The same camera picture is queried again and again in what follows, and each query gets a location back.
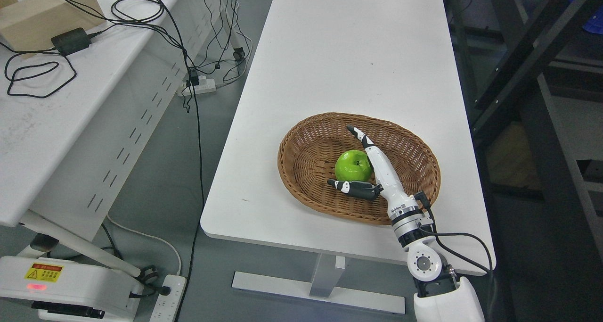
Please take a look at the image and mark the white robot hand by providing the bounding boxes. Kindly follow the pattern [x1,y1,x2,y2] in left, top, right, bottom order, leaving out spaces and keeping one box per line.
[327,125,415,214]

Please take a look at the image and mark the green apple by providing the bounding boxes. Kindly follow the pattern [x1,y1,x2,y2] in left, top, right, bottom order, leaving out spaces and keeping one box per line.
[334,149,373,181]

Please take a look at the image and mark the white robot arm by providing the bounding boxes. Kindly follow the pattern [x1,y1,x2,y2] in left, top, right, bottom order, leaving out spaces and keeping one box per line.
[327,125,485,322]

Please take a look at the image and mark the white robot base unit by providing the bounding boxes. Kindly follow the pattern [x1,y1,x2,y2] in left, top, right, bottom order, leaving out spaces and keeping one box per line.
[0,256,144,322]

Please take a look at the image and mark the black metal shelf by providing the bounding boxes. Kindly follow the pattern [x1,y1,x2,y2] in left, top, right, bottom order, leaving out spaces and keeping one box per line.
[444,0,602,322]

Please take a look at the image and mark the brown wicker basket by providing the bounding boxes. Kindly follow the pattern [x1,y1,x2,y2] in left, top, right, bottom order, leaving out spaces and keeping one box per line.
[277,112,441,225]

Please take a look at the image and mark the white standing desk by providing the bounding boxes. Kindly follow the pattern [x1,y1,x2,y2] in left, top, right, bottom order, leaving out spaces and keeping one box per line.
[200,0,496,322]

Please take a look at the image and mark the white far power strip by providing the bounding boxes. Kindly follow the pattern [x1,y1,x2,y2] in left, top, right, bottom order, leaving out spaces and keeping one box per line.
[175,76,217,97]

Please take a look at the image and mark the white floor power strip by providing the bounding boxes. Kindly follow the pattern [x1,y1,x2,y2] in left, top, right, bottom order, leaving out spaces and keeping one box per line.
[149,275,187,322]

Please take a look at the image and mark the white left side table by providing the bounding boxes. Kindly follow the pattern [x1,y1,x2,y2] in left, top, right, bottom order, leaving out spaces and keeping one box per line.
[1,26,187,258]

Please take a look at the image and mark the black power adapter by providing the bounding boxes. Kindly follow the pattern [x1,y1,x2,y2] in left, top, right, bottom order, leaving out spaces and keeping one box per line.
[51,28,93,56]

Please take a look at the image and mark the wooden block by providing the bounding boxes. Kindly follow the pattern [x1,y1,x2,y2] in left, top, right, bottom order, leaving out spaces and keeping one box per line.
[0,0,105,51]

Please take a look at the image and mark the long black floor cable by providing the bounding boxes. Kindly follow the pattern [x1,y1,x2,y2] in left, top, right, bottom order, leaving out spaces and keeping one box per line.
[141,0,208,322]

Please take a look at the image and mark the black looped cable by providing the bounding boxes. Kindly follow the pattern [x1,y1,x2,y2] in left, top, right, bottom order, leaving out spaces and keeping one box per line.
[4,51,78,99]

